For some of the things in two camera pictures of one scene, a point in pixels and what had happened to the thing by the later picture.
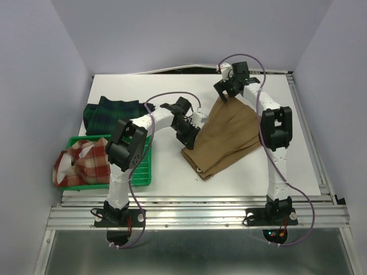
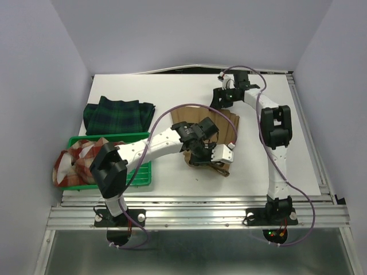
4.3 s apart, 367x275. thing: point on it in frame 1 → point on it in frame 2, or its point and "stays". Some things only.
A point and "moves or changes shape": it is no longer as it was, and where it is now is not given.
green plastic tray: [141, 175] stays
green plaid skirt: [102, 118] stays
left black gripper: [188, 140] → [195, 161]
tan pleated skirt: [230, 130] moves or changes shape
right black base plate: [265, 217] stays
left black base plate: [121, 218] stays
